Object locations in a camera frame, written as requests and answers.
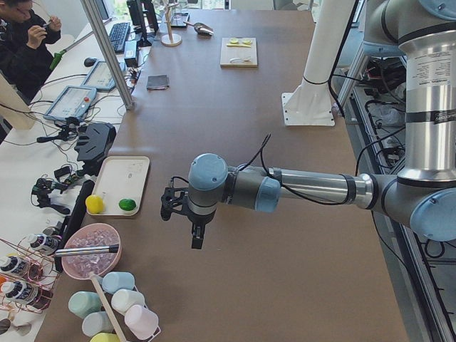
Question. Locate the blue pastel cup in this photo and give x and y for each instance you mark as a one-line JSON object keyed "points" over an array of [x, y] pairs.
{"points": [[117, 280]]}

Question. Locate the copper wire bottle rack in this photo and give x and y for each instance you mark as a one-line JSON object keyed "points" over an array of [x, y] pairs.
{"points": [[36, 272]]}

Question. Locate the black keyboard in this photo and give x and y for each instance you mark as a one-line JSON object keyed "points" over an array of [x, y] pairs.
{"points": [[118, 36]]}

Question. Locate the grey folded cloth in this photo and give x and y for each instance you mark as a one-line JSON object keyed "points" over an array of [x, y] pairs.
{"points": [[158, 82]]}

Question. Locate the cream serving tray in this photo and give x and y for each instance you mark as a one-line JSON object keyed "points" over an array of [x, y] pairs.
{"points": [[121, 177]]}

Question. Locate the bamboo cutting board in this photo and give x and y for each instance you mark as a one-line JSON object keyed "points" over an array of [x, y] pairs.
{"points": [[233, 52]]}

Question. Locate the green pastel cup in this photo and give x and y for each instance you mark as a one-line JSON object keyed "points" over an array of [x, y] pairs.
{"points": [[83, 303]]}

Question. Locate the yellow plastic knife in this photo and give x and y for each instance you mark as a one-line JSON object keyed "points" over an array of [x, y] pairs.
{"points": [[239, 45]]}

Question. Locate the computer mouse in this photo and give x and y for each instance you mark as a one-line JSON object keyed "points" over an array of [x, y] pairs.
{"points": [[88, 62]]}

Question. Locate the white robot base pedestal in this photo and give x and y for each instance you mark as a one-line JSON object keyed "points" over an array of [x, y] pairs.
{"points": [[310, 103]]}

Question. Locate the pale blue cup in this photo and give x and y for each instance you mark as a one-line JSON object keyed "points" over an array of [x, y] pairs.
{"points": [[97, 322]]}

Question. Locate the pink bowl of ice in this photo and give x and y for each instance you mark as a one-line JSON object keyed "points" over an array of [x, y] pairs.
{"points": [[92, 235]]}

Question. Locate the computer monitor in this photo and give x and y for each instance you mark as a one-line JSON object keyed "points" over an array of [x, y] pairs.
{"points": [[142, 14]]}

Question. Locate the yellow pastel cup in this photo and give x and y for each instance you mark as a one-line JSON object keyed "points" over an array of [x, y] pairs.
{"points": [[105, 337]]}

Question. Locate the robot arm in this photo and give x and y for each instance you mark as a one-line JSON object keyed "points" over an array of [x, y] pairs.
{"points": [[420, 196]]}

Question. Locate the teach pendant tablet far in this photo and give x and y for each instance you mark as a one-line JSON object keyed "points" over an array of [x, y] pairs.
{"points": [[99, 77]]}

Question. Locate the teach pendant tablet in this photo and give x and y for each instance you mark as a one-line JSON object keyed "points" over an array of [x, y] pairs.
{"points": [[99, 77], [73, 102]]}

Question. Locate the black framed tray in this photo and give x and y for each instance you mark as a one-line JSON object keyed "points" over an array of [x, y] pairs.
{"points": [[179, 20]]}

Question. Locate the teach pendant tablet near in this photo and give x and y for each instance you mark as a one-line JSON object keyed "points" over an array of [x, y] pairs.
{"points": [[73, 102]]}

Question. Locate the white ceramic spoon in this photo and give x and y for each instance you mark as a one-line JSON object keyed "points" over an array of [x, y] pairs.
{"points": [[240, 60]]}

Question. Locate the wooden mug tree stand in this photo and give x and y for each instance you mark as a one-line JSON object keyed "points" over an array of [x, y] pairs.
{"points": [[170, 39]]}

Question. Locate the pink pastel cup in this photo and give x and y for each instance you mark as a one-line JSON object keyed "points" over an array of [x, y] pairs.
{"points": [[142, 322]]}

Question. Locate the white pastel cup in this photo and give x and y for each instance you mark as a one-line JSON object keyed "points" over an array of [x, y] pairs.
{"points": [[123, 299]]}

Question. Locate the yellow lemon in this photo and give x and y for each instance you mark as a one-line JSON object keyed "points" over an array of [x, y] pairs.
{"points": [[94, 204]]}

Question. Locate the steel scoop on table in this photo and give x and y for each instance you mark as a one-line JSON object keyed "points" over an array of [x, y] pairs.
{"points": [[201, 28]]}

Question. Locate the aluminium frame post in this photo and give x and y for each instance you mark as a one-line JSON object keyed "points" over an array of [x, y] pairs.
{"points": [[101, 35]]}

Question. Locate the person in black jacket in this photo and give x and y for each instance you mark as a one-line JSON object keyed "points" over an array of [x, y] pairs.
{"points": [[25, 59]]}

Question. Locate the steel scoop in bowl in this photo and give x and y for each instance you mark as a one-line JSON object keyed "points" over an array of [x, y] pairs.
{"points": [[112, 249]]}

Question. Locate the green lime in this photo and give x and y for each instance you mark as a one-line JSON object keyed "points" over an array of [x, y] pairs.
{"points": [[127, 204]]}

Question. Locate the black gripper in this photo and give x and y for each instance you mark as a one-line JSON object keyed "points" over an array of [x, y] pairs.
{"points": [[198, 218]]}

